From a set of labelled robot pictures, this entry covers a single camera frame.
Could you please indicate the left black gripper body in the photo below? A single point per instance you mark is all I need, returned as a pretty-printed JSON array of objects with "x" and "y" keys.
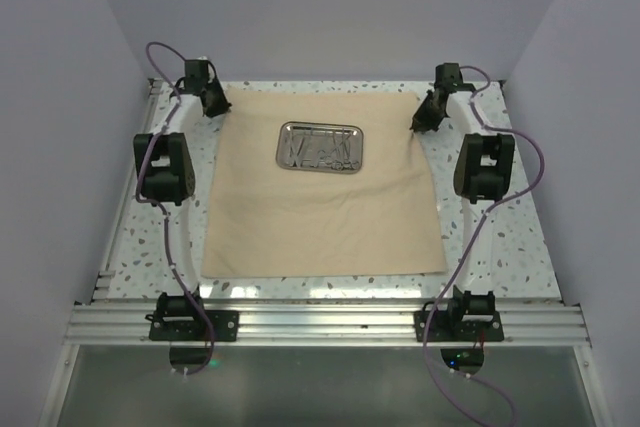
[{"x": 218, "y": 101}]

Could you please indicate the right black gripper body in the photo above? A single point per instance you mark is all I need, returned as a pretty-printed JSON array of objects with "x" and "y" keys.
[{"x": 430, "y": 116}]

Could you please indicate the beige cloth wrap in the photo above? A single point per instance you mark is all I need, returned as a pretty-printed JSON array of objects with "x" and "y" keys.
[{"x": 268, "y": 221}]

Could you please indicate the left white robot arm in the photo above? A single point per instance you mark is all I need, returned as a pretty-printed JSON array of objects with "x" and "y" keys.
[{"x": 165, "y": 174}]

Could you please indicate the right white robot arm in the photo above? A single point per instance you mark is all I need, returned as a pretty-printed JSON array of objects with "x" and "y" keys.
[{"x": 481, "y": 178}]

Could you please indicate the steel forceps in tray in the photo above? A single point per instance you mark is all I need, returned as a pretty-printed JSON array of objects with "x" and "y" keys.
[{"x": 298, "y": 146}]

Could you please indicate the steel instrument tray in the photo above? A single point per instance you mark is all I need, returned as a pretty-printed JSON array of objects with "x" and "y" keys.
[{"x": 318, "y": 156}]

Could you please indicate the steel scissors in tray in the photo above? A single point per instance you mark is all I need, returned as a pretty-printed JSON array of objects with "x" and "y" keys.
[{"x": 341, "y": 150}]

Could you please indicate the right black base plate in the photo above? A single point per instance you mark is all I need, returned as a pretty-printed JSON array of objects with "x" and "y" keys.
[{"x": 443, "y": 329}]

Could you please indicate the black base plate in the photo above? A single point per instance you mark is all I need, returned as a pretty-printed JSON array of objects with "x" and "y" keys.
[
  {"x": 443, "y": 329},
  {"x": 188, "y": 329}
]

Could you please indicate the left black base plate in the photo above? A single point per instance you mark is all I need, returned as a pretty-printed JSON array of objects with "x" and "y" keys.
[{"x": 188, "y": 329}]

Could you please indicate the aluminium mounting rail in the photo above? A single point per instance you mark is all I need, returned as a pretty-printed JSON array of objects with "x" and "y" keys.
[{"x": 329, "y": 323}]

